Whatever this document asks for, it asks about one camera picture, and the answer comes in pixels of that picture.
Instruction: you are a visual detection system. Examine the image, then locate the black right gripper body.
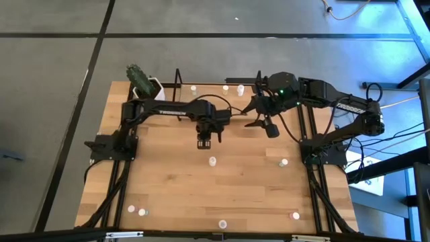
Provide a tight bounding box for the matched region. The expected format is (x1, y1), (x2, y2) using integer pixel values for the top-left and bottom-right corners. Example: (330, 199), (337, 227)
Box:
(257, 93), (283, 119)

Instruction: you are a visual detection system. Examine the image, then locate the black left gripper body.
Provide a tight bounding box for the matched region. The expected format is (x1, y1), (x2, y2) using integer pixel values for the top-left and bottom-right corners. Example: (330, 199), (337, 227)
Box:
(196, 118), (224, 140)

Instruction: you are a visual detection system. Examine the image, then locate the green cactus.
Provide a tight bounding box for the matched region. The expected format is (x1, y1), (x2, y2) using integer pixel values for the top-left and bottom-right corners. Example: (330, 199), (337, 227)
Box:
(126, 63), (156, 96)

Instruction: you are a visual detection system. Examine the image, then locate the white floor box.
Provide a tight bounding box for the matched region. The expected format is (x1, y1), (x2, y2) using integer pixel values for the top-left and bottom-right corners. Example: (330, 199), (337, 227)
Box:
(345, 150), (386, 196)

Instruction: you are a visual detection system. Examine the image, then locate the black gantry beam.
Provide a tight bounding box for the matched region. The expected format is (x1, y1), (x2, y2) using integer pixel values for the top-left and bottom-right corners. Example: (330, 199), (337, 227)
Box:
(0, 227), (430, 242)

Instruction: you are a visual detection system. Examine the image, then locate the grey floor object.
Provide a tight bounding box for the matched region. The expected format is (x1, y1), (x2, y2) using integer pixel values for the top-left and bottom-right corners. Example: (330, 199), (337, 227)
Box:
(0, 149), (26, 162)

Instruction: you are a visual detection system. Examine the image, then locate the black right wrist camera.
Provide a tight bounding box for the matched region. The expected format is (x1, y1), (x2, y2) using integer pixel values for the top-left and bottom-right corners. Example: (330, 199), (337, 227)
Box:
(265, 118), (280, 139)

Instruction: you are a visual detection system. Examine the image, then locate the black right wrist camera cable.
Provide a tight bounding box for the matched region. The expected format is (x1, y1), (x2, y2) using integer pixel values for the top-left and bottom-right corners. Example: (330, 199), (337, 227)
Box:
(277, 112), (302, 144)

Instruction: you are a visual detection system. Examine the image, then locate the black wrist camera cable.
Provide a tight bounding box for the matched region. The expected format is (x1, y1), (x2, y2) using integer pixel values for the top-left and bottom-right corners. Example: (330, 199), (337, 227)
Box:
(277, 112), (302, 144)
(186, 93), (248, 117)

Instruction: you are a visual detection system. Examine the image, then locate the black left wrist camera cable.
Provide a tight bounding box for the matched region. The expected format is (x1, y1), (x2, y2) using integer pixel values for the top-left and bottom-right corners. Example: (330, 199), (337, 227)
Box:
(186, 93), (248, 117)

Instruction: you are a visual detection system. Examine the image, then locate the black aluminium table frame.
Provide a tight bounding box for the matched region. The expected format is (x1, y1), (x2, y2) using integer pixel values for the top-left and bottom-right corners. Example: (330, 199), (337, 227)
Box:
(75, 80), (360, 236)

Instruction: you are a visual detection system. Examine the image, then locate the black right arm cable loop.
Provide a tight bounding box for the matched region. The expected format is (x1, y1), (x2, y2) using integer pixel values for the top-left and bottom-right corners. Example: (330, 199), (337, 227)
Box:
(365, 82), (384, 102)

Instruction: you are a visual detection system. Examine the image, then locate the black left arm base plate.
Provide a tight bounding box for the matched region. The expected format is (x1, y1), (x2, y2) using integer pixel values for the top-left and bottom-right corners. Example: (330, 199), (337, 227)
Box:
(83, 133), (139, 162)

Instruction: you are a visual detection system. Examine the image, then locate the tan floor cable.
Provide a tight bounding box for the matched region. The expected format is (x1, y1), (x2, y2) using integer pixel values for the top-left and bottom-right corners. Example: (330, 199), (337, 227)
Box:
(320, 0), (372, 21)

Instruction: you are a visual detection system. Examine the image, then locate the silver metal bracket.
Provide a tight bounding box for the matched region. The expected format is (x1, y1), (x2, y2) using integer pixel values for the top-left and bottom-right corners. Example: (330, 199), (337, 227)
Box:
(105, 231), (144, 240)
(291, 234), (331, 242)

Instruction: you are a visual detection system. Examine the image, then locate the yellow plug power cable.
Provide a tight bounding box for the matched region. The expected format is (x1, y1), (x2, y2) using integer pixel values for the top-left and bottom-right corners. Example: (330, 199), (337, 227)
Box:
(379, 95), (421, 110)

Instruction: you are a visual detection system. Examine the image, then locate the black neighbouring station frame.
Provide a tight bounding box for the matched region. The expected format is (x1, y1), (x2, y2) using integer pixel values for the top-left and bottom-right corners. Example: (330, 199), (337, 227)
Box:
(345, 62), (430, 242)

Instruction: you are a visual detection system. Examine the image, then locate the grey floor cable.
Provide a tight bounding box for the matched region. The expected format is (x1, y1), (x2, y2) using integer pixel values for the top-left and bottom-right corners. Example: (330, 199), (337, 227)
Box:
(364, 127), (430, 152)

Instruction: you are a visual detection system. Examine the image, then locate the black floor cable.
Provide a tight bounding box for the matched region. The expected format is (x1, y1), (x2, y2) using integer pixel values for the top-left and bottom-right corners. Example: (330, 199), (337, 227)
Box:
(345, 121), (426, 175)

